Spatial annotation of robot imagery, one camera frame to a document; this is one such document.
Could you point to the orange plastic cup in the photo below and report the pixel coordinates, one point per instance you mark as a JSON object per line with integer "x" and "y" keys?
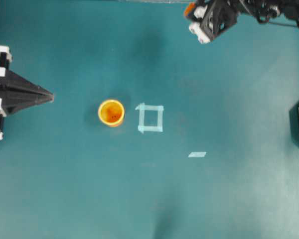
{"x": 111, "y": 113}

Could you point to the tape square marker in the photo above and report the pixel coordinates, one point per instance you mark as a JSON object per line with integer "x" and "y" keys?
{"x": 150, "y": 118}

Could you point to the small tape strip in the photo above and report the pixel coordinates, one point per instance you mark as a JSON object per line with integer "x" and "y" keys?
{"x": 201, "y": 154}

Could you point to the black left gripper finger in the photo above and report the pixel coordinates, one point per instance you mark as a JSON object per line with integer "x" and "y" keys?
{"x": 12, "y": 81}
{"x": 11, "y": 105}

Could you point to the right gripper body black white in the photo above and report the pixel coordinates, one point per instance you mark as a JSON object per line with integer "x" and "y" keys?
{"x": 211, "y": 18}

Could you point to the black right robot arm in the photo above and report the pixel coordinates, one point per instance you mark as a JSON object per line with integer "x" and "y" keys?
{"x": 261, "y": 10}

